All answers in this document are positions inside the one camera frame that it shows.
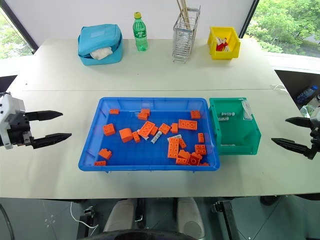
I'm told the metal wire rack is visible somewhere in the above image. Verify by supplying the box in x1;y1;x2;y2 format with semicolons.
171;6;202;64

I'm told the teal fabric zip bag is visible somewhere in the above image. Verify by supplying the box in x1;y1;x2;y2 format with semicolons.
77;23;124;67

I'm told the white cloth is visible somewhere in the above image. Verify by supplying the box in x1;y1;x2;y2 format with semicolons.
89;46;114;61

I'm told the red and white packet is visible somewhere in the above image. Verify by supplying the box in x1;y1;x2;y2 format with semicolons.
215;36;230;53

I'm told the green plastic bin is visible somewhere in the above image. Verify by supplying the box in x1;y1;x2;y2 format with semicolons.
208;97;262;156

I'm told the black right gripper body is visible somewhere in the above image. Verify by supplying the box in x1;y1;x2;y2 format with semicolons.
308;117;320;161

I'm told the smooth orange building block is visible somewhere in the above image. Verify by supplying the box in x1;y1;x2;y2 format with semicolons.
118;127;134;144

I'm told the clear water bottle blue label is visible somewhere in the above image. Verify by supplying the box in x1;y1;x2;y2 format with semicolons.
296;85;319;101

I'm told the wooden chopstick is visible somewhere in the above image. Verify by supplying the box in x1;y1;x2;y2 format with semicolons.
182;0;190;29
176;0;188;25

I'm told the white label card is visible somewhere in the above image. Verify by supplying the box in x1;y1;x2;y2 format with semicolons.
241;99;253;121

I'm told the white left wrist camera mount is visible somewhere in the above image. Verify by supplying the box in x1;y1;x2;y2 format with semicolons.
0;93;27;151

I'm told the blue plastic tray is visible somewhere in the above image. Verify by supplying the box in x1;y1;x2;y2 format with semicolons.
77;96;222;174

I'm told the orange plastic toy brick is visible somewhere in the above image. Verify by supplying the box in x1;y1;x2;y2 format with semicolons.
187;152;203;166

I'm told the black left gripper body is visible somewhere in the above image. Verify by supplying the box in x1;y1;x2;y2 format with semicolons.
6;111;35;149

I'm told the yellow plastic bin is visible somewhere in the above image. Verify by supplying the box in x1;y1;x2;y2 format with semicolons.
206;26;242;61

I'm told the white cord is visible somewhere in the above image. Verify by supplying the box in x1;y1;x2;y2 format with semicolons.
270;84;289;95

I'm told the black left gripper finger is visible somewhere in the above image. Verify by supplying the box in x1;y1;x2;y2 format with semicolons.
32;133;73;150
24;110;64;123

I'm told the grey rounded robot leg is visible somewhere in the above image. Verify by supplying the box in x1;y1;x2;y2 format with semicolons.
176;196;205;240
103;199;136;233

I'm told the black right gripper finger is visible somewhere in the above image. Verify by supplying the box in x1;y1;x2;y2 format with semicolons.
285;116;314;129
270;137;314;159

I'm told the green plastic soda bottle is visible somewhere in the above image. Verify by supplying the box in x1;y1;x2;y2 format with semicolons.
132;11;149;52

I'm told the black table frame bracket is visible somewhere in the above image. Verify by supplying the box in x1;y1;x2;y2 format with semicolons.
210;199;241;240
78;205;95;227

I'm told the white cable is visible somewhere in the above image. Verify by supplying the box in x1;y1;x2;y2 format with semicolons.
70;200;100;230

